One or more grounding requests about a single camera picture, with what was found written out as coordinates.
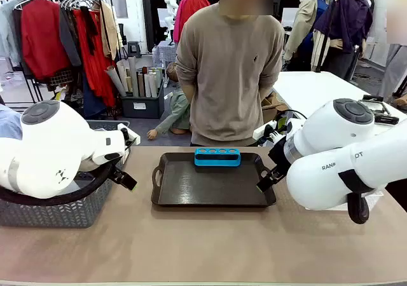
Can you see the white paper roll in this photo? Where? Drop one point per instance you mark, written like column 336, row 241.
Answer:
column 153, row 84
column 122, row 73
column 147, row 85

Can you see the blue patterned cloth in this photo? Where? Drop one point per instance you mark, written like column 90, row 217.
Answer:
column 165, row 54

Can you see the mannequin purple jacket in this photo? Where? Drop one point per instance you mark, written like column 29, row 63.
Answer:
column 346, row 22

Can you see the dark brown serving tray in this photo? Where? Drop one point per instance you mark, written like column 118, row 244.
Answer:
column 206, row 184

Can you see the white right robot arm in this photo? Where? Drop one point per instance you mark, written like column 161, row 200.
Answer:
column 334, row 171

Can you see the dark grey hanging jacket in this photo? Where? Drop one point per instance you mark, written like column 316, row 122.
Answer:
column 71, row 41

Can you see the person in beige sweater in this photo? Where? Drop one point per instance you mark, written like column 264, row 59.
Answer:
column 229, row 76

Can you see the grey plastic basket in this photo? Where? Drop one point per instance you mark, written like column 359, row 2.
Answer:
column 63, row 214

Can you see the brown paper roll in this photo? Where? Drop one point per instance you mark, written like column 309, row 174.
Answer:
column 141, row 84

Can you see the white side table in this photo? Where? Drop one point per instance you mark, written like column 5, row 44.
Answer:
column 318, row 89

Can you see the grey paper roll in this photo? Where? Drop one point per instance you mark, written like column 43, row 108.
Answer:
column 116, row 81

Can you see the red dress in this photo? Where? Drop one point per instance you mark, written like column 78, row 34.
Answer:
column 95, row 70

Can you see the tall light grey roll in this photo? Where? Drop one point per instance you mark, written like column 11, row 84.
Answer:
column 133, row 76

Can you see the child mannequin green sweater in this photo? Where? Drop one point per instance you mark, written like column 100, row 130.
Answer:
column 178, row 111

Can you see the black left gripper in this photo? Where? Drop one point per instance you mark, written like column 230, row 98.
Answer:
column 125, row 136

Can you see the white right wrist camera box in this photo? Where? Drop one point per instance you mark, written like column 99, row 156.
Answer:
column 260, row 132

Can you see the black hanging scarf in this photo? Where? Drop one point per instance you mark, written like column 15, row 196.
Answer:
column 90, row 28

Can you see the red jacket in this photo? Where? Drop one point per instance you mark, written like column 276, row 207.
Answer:
column 41, row 38

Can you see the mannequin red coat pink scarf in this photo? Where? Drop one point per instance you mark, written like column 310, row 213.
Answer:
column 190, row 9

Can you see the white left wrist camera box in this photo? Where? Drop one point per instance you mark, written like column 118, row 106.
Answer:
column 132, row 135

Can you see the person's left forearm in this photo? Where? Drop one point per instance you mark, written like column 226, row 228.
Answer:
column 264, row 92

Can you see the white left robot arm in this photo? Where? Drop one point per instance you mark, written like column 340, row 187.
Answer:
column 47, row 146

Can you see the light blue garment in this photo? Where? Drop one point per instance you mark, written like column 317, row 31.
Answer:
column 9, row 124

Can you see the dark grey storage bin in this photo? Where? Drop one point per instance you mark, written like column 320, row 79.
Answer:
column 143, row 106

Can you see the black clip tool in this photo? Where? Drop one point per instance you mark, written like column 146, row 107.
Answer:
column 372, row 98
column 386, row 119

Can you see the person's right forearm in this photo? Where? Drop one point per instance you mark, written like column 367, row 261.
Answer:
column 188, row 95

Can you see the brown shoe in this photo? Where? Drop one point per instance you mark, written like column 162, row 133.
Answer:
column 400, row 104

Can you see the black step stool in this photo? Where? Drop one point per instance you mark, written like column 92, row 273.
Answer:
column 133, row 47

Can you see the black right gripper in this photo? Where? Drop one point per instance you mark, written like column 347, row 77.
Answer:
column 280, row 155

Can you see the mannequin beige trench coat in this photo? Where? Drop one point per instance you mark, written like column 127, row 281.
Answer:
column 302, row 22

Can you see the blue test tube rack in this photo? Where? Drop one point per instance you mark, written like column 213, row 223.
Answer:
column 216, row 162

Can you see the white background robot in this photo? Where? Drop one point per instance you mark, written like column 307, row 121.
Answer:
column 171, row 9

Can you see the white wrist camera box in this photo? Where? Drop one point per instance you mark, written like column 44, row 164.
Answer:
column 132, row 135
column 260, row 132

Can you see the brown cardboard box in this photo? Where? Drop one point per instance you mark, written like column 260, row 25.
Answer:
column 270, row 108

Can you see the beige hanging coat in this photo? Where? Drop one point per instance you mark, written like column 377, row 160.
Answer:
column 111, row 31

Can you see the light grey hanging garment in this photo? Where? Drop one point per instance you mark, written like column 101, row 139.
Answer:
column 8, row 28

